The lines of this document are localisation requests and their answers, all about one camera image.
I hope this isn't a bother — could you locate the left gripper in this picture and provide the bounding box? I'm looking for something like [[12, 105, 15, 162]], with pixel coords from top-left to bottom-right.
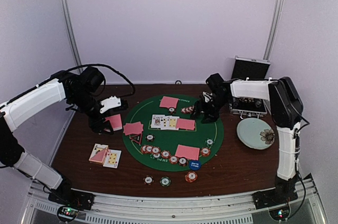
[[69, 90, 114, 135]]

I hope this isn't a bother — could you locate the card deck box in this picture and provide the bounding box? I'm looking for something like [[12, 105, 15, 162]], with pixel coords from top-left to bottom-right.
[[89, 143, 109, 165]]

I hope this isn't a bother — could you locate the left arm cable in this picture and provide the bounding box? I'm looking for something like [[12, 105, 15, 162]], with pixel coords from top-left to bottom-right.
[[60, 63, 136, 98]]

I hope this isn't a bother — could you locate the black red all-in triangle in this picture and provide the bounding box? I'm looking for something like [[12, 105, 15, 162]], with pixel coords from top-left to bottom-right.
[[129, 133, 143, 145]]

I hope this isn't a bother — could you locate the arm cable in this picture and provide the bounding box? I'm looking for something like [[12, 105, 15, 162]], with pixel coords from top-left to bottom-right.
[[290, 113, 310, 140], [60, 63, 136, 98]]

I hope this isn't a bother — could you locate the aluminium poker chip case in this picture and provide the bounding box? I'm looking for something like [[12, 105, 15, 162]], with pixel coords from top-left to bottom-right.
[[229, 56, 270, 117]]

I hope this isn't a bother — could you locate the round green poker mat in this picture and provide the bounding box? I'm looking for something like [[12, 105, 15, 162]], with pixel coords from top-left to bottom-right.
[[123, 95, 224, 172]]

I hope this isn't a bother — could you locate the red-backed card seat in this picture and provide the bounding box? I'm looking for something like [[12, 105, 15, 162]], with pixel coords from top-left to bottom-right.
[[159, 96, 179, 108], [175, 144, 193, 160]]

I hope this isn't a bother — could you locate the face-up spades community card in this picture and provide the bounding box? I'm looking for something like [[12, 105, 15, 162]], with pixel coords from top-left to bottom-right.
[[161, 116, 171, 130]]

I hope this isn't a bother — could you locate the pale green ceramic plate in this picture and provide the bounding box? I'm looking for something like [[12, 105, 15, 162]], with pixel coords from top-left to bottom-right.
[[237, 118, 275, 150]]

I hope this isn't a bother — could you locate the brown chip top seat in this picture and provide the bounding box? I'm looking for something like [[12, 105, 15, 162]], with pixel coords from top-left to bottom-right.
[[146, 134, 155, 142]]

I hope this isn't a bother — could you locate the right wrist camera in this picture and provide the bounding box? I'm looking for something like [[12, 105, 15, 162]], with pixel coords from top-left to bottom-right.
[[202, 91, 212, 102]]

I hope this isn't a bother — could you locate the single red-backed card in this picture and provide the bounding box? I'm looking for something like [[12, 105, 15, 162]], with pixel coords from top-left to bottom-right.
[[123, 123, 137, 136]]

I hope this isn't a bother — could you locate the face-down community card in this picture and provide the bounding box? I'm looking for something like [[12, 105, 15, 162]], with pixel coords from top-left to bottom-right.
[[176, 118, 195, 130]]

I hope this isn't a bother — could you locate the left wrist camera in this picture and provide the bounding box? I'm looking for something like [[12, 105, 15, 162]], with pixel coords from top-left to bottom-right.
[[100, 96, 121, 114]]

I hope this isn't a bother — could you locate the orange-red poker chip stack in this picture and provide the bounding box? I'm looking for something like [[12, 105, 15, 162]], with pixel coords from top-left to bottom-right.
[[185, 171, 198, 183]]

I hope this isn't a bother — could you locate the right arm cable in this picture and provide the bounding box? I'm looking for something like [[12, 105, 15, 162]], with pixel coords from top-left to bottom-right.
[[290, 113, 310, 140]]

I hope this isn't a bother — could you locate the brown poker chip stack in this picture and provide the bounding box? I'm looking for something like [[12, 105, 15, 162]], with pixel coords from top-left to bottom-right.
[[143, 175, 154, 185]]

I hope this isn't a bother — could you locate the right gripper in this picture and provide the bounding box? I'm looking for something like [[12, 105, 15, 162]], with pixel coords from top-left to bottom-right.
[[191, 94, 231, 123]]

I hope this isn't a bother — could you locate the red-backed card deck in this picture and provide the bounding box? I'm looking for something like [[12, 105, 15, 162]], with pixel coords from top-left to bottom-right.
[[106, 114, 123, 131]]

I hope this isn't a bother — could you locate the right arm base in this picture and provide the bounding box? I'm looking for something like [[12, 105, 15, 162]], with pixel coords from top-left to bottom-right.
[[252, 189, 298, 210]]

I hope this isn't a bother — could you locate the left aluminium frame post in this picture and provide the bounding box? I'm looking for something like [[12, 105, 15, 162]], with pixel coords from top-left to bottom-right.
[[60, 0, 82, 66]]

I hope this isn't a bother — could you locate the face-up diamonds card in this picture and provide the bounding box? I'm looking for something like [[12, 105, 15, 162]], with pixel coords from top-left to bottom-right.
[[103, 149, 122, 169]]

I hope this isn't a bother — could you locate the green poker chip stack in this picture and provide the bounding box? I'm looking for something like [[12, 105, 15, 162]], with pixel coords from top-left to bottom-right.
[[159, 176, 171, 186]]

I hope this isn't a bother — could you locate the red five poker chip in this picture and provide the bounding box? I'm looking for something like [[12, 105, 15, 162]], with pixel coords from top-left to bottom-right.
[[201, 147, 211, 157]]

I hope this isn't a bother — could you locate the blue small blind button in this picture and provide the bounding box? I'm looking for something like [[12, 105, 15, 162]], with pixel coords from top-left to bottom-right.
[[189, 160, 201, 171]]

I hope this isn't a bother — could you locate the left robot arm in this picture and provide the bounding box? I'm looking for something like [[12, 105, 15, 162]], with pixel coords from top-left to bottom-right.
[[1, 63, 128, 205]]

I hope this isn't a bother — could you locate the green chip seat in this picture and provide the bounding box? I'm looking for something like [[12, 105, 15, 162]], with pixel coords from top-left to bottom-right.
[[168, 107, 176, 114], [205, 138, 214, 147]]

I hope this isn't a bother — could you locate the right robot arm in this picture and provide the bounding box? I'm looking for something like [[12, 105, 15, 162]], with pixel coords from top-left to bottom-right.
[[190, 73, 304, 204]]

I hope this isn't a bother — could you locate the green chip top seat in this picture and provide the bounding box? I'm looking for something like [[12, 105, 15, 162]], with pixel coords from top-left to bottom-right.
[[168, 107, 176, 114]]

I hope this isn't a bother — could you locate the red-backed card top seat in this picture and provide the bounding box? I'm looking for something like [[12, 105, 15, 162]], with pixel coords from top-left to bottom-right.
[[159, 96, 179, 108]]

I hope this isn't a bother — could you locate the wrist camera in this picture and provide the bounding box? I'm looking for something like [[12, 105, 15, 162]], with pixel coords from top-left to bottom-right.
[[202, 91, 212, 102], [100, 96, 121, 114]]

